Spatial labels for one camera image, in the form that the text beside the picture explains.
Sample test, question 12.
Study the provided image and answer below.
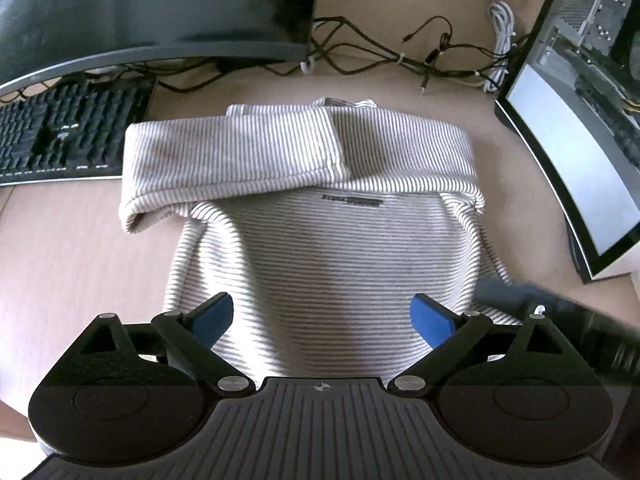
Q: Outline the curved dark monitor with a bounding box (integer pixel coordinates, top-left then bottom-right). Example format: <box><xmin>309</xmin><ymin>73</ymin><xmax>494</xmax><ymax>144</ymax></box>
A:
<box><xmin>0</xmin><ymin>0</ymin><xmax>322</xmax><ymax>103</ymax></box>

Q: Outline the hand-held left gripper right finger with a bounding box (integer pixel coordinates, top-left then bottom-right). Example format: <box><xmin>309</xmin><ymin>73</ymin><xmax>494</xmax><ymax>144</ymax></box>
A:
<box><xmin>389</xmin><ymin>292</ymin><xmax>582</xmax><ymax>397</ymax></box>

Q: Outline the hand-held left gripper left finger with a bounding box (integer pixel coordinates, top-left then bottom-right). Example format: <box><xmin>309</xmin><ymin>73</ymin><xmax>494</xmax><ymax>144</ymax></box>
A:
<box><xmin>67</xmin><ymin>291</ymin><xmax>255</xmax><ymax>396</ymax></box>

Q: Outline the thin black plug cable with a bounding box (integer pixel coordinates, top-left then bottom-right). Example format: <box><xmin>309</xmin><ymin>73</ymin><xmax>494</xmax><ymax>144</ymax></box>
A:
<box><xmin>420</xmin><ymin>50</ymin><xmax>441</xmax><ymax>93</ymax></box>
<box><xmin>401</xmin><ymin>16</ymin><xmax>454</xmax><ymax>61</ymax></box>

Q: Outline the coiled white cable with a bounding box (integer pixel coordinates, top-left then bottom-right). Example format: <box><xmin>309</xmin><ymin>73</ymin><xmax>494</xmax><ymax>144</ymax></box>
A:
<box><xmin>482</xmin><ymin>0</ymin><xmax>517</xmax><ymax>95</ymax></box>

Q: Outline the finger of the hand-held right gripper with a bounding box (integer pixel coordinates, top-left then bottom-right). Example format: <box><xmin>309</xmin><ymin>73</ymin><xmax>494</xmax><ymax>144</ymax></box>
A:
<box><xmin>472</xmin><ymin>275</ymin><xmax>562</xmax><ymax>318</ymax></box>

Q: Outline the black cable bundle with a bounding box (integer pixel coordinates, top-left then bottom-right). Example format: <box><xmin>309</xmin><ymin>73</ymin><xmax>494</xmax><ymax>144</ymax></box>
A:
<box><xmin>65</xmin><ymin>16</ymin><xmax>531</xmax><ymax>95</ymax></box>

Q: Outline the glass-sided computer case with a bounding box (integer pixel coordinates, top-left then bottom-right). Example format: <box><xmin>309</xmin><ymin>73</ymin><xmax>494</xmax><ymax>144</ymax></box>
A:
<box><xmin>494</xmin><ymin>0</ymin><xmax>640</xmax><ymax>283</ymax></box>

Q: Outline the black keyboard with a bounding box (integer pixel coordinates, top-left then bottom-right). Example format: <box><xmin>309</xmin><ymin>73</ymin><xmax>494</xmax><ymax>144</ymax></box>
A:
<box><xmin>0</xmin><ymin>77</ymin><xmax>158</xmax><ymax>188</ymax></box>

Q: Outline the striped shirt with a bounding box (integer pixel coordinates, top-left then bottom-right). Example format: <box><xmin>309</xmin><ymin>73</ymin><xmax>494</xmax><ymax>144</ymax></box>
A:
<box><xmin>118</xmin><ymin>97</ymin><xmax>526</xmax><ymax>383</ymax></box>

